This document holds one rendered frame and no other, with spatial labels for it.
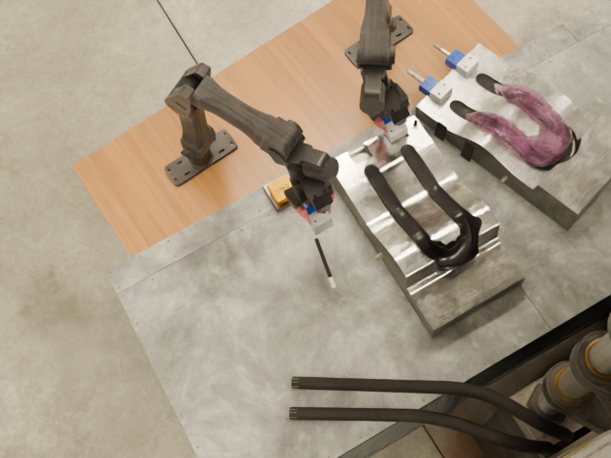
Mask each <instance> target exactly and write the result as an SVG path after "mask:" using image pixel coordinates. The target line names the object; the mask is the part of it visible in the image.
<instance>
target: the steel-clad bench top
mask: <svg viewBox="0 0 611 458"><path fill-rule="evenodd" d="M500 58H501V59H503V60H504V61H506V62H507V63H509V64H510V65H512V66H514V67H516V68H519V69H522V70H525V71H527V72H531V73H534V74H537V75H541V76H543V77H544V78H545V79H547V80H548V81H550V82H551V83H552V84H553V85H555V86H556V87H557V88H558V89H559V90H560V91H561V92H563V93H564V94H565V95H566V96H567V97H568V98H569V99H570V100H571V101H572V102H573V103H574V104H575V105H577V106H578V107H579V108H580V109H582V110H583V111H584V112H585V113H587V114H588V115H590V116H592V117H593V118H595V119H597V118H598V117H599V116H601V115H604V116H606V117H607V118H609V119H610V120H611V0H605V1H604V2H602V3H600V4H599V5H596V6H594V7H592V8H590V9H589V10H587V11H585V12H584V13H582V14H580V15H578V16H576V17H574V18H572V19H570V20H568V21H567V22H565V23H563V24H561V25H559V26H557V27H556V28H554V29H552V30H550V31H548V32H546V33H545V34H543V35H540V36H539V37H537V38H535V39H534V40H532V41H530V42H528V43H526V44H524V45H522V46H520V47H518V48H517V49H515V50H513V51H512V52H510V53H508V54H506V55H503V56H502V57H500ZM531 67H532V68H531ZM417 120H418V121H419V123H420V124H421V125H422V126H423V127H424V129H425V130H426V132H427V133H428V135H429V136H430V137H431V139H432V140H433V142H434V144H435V145H436V147H437V148H438V150H439V151H440V153H441V154H442V156H443V157H444V158H445V159H446V161H447V162H448V164H449V165H450V167H451V168H452V169H453V171H454V172H455V174H456V175H457V177H458V178H459V179H460V180H461V181H462V182H463V183H464V184H465V185H466V186H467V187H468V188H469V189H470V190H471V191H472V192H474V193H475V194H476V195H477V196H478V197H479V198H480V199H481V200H482V201H483V202H484V203H485V204H486V205H487V206H488V208H489V209H490V210H491V212H492V213H493V215H494V216H495V218H496V220H497V221H498V222H499V224H500V225H499V230H498V238H499V240H500V242H501V243H502V245H503V246H504V247H505V249H506V250H507V251H508V253H509V254H510V255H511V257H512V258H513V260H514V261H515V262H516V264H517V266H518V267H519V268H520V270H521V271H522V273H523V274H524V275H525V277H526V278H525V280H524V282H523V283H522V284H521V285H520V286H518V287H517V288H515V289H514V290H512V291H510V292H509V293H507V294H504V295H503V296H501V297H499V298H498V299H496V300H494V301H493V302H492V303H490V304H488V305H486V306H484V307H482V308H481V309H479V310H477V311H476V312H474V313H472V314H470V315H468V316H467V317H466V318H464V319H462V320H460V321H459V322H457V323H455V324H453V325H451V326H450V327H448V328H446V329H445V330H444V331H442V332H440V333H439V334H436V335H434V336H433V337H432V336H431V335H430V333H429V332H428V331H427V329H426V327H425V326H424V324H423V323H422V321H421V320H420V318H419V316H418V315H417V313H416V311H415V310H414V308H413V307H412V305H411V304H410V303H409V301H408V300H407V298H406V296H405V295H404V293H403V292H402V290H401V288H400V287H399V285H398V284H397V282H396V280H395V279H394V277H393V276H392V275H391V273H390V272H389V270H388V269H387V267H386V265H385V264H384V262H383V260H382V259H379V260H376V259H375V256H376V255H378V253H377V251H376V249H375V248H374V246H373V245H372V244H371V242H370V241H369V239H368V238H367V236H366V234H365V233H364V231H363V229H362V228H361V226H360V225H359V223H358V222H357V220H356V219H355V217H354V216H353V214H352V213H351V211H350V210H349V208H348V207H347V205H346V203H345V201H344V200H343V198H342V197H341V195H340V194H339V192H337V190H336V188H335V186H334V185H333V187H334V188H333V190H334V193H335V198H334V202H333V203H332V206H331V216H332V217H333V226H331V227H330V228H328V229H326V230H324V231H323V232H322V233H320V234H317V235H315V234H314V232H313V231H312V229H311V228H310V226H309V224H308V221H307V220H306V219H305V218H304V217H302V216H301V215H299V214H298V212H297V211H296V210H295V208H294V207H293V206H292V205H291V206H289V207H287V208H286V209H284V210H283V211H281V212H279V213H278V212H277V211H276V209H275V208H274V206H273V205H272V203H271V201H270V200H269V198H268V196H267V195H266V193H265V191H264V188H263V186H261V187H260V188H258V189H256V190H254V191H253V192H251V193H250V194H247V195H245V196H243V197H241V198H239V199H238V200H236V201H234V202H232V203H231V204H229V205H227V206H225V207H223V208H221V209H219V210H217V211H216V212H214V213H212V214H210V215H208V216H207V217H205V218H203V219H201V220H199V221H197V222H195V223H194V224H191V225H189V226H187V227H186V228H185V229H183V230H181V231H179V232H177V233H175V234H173V235H171V236H169V237H167V238H166V239H164V240H163V241H161V242H159V243H157V244H154V245H152V246H151V247H149V248H147V249H145V250H144V251H142V252H141V253H139V254H136V255H134V256H132V257H130V258H129V259H127V260H125V261H123V262H122V263H120V264H118V265H116V266H114V267H112V268H110V269H108V270H107V271H106V273H107V275H108V277H109V279H110V281H111V283H112V285H113V287H114V288H115V291H116V293H117V295H118V297H119V299H120V301H121V303H122V305H123V307H124V308H125V311H126V313H127V315H128V318H129V320H130V322H131V324H132V325H133V327H134V329H135V332H136V334H137V336H138V338H139V340H140V342H141V344H142V345H143V347H144V349H145V352H146V354H147V356H148V358H149V360H150V362H151V364H152V365H153V367H154V369H155V373H156V375H157V377H158V379H159V381H160V383H161V384H162V386H163V388H164V390H165V393H166V395H167V397H168V399H169V401H170V403H171V404H172V406H173V408H174V410H175V413H176V415H177V417H178V419H179V421H180V423H181V424H182V426H183V428H184V431H185V434H186V436H187V438H188V440H189V442H190V443H191V445H192V447H193V449H194V451H195V454H196V456H197V458H337V457H339V456H341V455H342V454H344V453H346V452H348V451H350V450H351V449H353V448H355V447H356V446H358V445H359V444H360V443H363V442H364V441H366V440H368V439H369V438H371V437H373V436H375V435H376V434H378V433H380V432H382V431H384V429H386V428H388V427H389V426H391V425H393V424H394V423H397V422H364V421H316V420H287V419H286V418H285V408H286V407H337V408H399V409H420V408H422V407H423V406H425V405H427V404H428V403H431V402H432V401H434V400H435V399H436V398H438V397H440V396H441V395H442V394H435V393H383V392H357V391H330V390H305V389H288V388H287V378H288V377H289V376H302V377H333V378H364V379H395V380H426V381H451V382H460V383H464V382H465V381H467V380H469V379H470V378H472V377H474V376H475V375H477V374H479V373H481V372H483V371H484V370H485V369H487V368H488V367H490V366H492V365H494V364H495V363H498V362H499V361H501V360H503V359H504V358H506V357H507V356H508V355H510V354H512V353H514V352H516V351H517V350H519V349H521V348H522V347H524V346H526V345H527V344H530V343H532V342H533V341H534V340H536V339H537V338H539V337H541V336H542V335H544V334H546V333H548V332H550V331H551V330H553V329H555V328H556V327H558V326H559V325H560V324H563V323H564V322H566V321H568V320H569V319H571V318H573V317H575V316H576V315H578V314H580V313H582V312H584V310H586V309H588V308H589V307H591V306H593V305H594V304H597V303H598V302H600V301H602V300H603V299H605V298H607V297H608V296H609V295H611V183H610V184H609V185H608V186H607V187H606V189H605V190H604V191H603V192H602V193H601V194H600V195H599V196H598V197H597V199H596V200H595V201H594V202H593V203H592V204H591V205H590V206H589V207H588V208H587V209H586V210H585V212H584V213H583V214H582V215H581V216H580V217H579V218H578V220H577V221H576V222H575V223H574V224H573V225H572V226H571V228H570V229H569V230H568V231H567V230H566V229H564V228H563V227H562V226H560V225H559V224H557V223H556V222H555V221H553V220H552V219H551V218H549V217H548V216H547V215H546V214H544V213H543V212H541V211H540V210H539V209H537V208H536V207H535V206H533V205H532V204H530V203H529V202H528V201H527V200H526V199H525V198H523V197H522V196H521V195H519V194H518V193H516V192H515V191H514V190H512V189H511V188H510V187H508V186H507V185H506V184H501V183H500V180H499V179H497V178H496V177H495V176H493V175H492V174H490V173H489V172H488V171H487V170H486V169H485V168H483V167H482V166H481V165H479V164H478V163H476V162H475V161H474V160H472V159H470V162H468V161H467V160H466V159H465V158H464V157H462V156H461V152H462V151H460V150H459V149H458V148H456V147H455V146H454V145H452V144H451V143H449V142H448V141H447V140H446V139H444V141H441V140H440V139H439V138H437V137H436V136H435V131H434V130H433V129H431V128H430V127H429V126H427V125H426V124H424V123H423V122H422V121H420V120H419V119H418V118H417ZM332 184H333V183H332ZM218 238H219V239H218ZM316 238H318V240H319V243H320V244H321V247H322V250H323V252H324V255H325V258H326V261H327V264H328V267H329V269H330V272H331V275H332V276H333V279H334V282H335V284H336V287H335V288H332V286H331V284H330V281H329V278H328V276H327V273H326V269H325V267H324V264H323V261H322V259H321V256H320V253H319V251H318V249H317V246H316V242H315V239H316ZM198 249H199V250H198ZM178 260H179V261H178Z"/></svg>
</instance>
